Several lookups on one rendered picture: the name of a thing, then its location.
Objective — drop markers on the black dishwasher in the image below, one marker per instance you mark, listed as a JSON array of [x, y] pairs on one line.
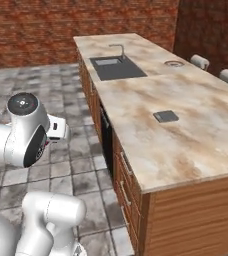
[[106, 143]]

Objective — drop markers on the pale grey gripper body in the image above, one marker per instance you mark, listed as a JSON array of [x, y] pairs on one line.
[[68, 132]]

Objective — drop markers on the grey tap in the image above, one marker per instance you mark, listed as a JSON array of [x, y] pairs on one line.
[[122, 50]]

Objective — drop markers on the dark grey digital scale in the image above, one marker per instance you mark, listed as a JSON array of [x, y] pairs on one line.
[[166, 116]]

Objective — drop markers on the round grey plate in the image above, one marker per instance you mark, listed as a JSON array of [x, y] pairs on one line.
[[174, 63]]

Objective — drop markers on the wooden drawer front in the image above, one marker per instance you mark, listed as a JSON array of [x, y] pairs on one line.
[[132, 208], [132, 180], [132, 236]]

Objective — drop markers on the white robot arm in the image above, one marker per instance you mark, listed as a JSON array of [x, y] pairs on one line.
[[29, 133]]

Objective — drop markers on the dark grey sink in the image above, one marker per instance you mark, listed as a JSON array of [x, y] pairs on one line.
[[119, 70]]

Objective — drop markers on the wooden island cabinet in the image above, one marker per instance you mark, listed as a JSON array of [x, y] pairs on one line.
[[192, 216]]

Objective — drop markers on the wooden cupboard door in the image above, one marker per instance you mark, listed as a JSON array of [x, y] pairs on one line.
[[90, 93]]

